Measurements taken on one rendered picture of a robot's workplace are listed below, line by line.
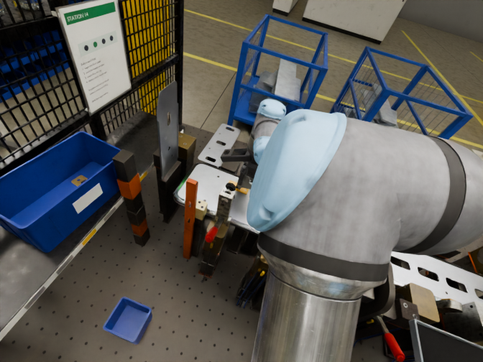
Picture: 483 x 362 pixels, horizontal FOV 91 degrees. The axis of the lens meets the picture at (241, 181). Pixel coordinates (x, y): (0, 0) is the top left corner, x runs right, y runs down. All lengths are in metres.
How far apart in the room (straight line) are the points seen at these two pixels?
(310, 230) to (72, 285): 1.01
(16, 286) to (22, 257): 0.07
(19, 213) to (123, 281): 0.41
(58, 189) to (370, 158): 0.85
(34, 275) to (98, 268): 0.36
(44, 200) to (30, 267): 0.20
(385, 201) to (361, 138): 0.05
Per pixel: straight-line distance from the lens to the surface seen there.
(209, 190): 0.88
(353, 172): 0.19
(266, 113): 0.65
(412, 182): 0.21
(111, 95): 1.03
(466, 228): 0.25
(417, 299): 0.90
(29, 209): 0.90
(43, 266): 0.79
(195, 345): 1.00
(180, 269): 1.06
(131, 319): 1.02
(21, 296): 0.78
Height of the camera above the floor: 1.69
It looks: 47 degrees down
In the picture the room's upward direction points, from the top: 17 degrees clockwise
